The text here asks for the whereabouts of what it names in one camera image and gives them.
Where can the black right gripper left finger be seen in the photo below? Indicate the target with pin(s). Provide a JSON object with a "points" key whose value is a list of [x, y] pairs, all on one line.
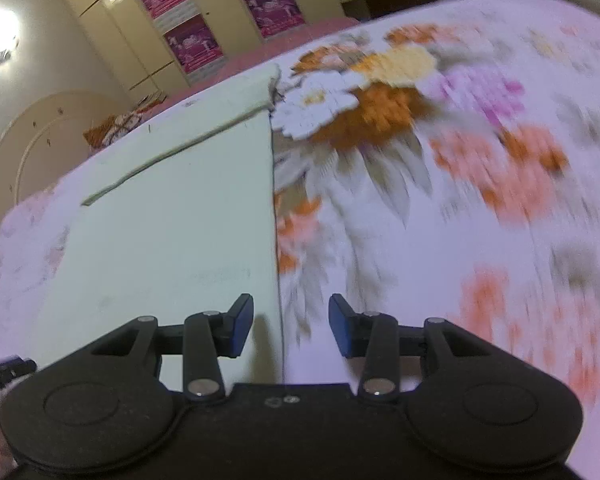
{"points": [[208, 336]]}

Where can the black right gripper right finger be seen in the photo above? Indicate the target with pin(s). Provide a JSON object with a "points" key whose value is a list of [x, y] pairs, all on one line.
{"points": [[375, 338]]}

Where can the cream white towel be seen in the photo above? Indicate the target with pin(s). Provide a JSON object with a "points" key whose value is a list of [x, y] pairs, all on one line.
{"points": [[176, 220]]}

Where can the lilac floral blanket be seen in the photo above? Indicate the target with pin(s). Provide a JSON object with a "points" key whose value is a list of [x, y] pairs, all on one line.
{"points": [[443, 161]]}

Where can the white patterned folded cloth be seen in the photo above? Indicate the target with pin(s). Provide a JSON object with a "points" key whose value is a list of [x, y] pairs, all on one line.
{"points": [[124, 124]]}

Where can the orange folded cloth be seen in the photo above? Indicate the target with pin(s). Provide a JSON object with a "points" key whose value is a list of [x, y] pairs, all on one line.
{"points": [[95, 136]]}

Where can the cream wooden headboard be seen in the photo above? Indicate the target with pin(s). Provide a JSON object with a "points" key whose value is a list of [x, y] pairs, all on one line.
{"points": [[46, 141]]}

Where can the books on nightstand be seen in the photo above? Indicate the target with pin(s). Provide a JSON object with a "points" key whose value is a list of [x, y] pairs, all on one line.
{"points": [[149, 102]]}

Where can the pink checked bedsheet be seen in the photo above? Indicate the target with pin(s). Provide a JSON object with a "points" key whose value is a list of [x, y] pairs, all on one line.
{"points": [[260, 55]]}

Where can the magenta poster lower left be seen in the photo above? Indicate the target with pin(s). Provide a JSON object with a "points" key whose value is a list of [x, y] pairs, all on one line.
{"points": [[195, 48]]}

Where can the cream wardrobe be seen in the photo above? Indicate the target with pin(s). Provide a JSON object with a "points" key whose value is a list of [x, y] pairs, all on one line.
{"points": [[126, 39]]}

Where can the magenta poster lower right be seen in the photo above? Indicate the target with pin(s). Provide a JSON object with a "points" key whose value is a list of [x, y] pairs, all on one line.
{"points": [[273, 17]]}

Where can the wall lamp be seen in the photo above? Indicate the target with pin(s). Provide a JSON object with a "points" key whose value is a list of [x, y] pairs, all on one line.
{"points": [[7, 49]]}

